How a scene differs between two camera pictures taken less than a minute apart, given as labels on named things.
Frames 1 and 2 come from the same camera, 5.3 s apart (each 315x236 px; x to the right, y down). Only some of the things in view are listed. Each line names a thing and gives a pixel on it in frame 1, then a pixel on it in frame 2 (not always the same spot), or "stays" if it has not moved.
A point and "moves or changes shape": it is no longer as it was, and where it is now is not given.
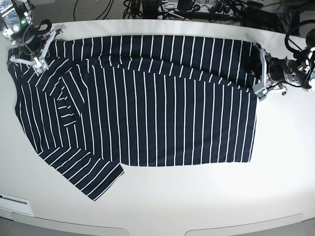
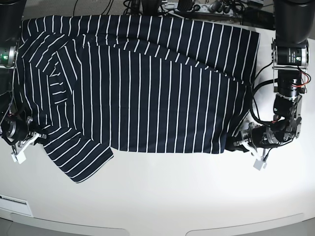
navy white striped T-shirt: x=108 y=102 moves or changes shape
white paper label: x=15 y=204 stays
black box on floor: x=260 y=19 stays
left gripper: x=36 y=44 to x=16 y=132
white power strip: x=193 y=8 stays
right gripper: x=273 y=71 to x=259 y=137
